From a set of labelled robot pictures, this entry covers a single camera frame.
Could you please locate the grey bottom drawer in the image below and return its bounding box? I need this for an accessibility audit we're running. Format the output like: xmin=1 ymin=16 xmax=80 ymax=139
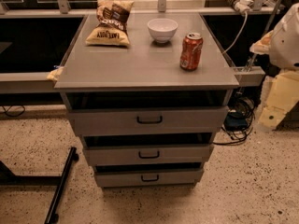
xmin=95 ymin=169 xmax=204 ymax=188

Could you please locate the grey drawer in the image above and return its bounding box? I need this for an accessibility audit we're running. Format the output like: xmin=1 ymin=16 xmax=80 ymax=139
xmin=83 ymin=144 xmax=214 ymax=166
xmin=68 ymin=106 xmax=228 ymax=136
xmin=95 ymin=169 xmax=204 ymax=188

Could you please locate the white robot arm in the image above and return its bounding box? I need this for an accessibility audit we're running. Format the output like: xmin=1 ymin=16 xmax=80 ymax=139
xmin=249 ymin=3 xmax=299 ymax=129

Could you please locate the grey drawer cabinet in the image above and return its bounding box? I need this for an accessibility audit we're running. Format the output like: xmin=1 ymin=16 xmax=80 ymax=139
xmin=55 ymin=13 xmax=238 ymax=188

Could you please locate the grey top drawer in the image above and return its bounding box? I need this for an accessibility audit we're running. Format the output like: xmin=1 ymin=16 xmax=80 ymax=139
xmin=68 ymin=106 xmax=228 ymax=136

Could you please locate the grey middle drawer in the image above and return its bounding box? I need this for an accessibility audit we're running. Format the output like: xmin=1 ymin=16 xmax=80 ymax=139
xmin=83 ymin=144 xmax=214 ymax=166

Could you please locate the orange soda can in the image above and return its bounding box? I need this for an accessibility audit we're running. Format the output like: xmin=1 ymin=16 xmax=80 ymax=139
xmin=179 ymin=33 xmax=203 ymax=71

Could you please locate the white ceramic bowl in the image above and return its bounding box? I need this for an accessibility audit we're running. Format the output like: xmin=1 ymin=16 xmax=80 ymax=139
xmin=148 ymin=18 xmax=178 ymax=44

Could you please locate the yellow brown chip bag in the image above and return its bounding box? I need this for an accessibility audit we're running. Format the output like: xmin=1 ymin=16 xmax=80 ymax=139
xmin=86 ymin=0 xmax=134 ymax=47

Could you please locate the yellow tape scrap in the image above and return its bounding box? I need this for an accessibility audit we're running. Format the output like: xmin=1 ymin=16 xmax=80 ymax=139
xmin=47 ymin=66 xmax=64 ymax=83

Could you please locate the white power strip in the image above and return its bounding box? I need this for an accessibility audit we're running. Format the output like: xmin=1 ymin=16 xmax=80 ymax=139
xmin=226 ymin=0 xmax=252 ymax=14

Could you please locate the black metal stand leg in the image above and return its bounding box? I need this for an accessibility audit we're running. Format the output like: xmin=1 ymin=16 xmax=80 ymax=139
xmin=0 ymin=147 xmax=78 ymax=224

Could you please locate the black cable bundle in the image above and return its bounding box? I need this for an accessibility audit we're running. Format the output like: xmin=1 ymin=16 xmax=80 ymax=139
xmin=213 ymin=96 xmax=256 ymax=147

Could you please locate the white power cable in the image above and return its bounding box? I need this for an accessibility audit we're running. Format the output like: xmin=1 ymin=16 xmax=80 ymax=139
xmin=221 ymin=10 xmax=249 ymax=55

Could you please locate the grey metal rail frame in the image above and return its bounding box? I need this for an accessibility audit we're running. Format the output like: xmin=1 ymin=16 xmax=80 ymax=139
xmin=0 ymin=5 xmax=286 ymax=95

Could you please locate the black floor cable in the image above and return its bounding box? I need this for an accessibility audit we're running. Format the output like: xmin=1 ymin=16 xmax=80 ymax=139
xmin=0 ymin=105 xmax=26 ymax=118

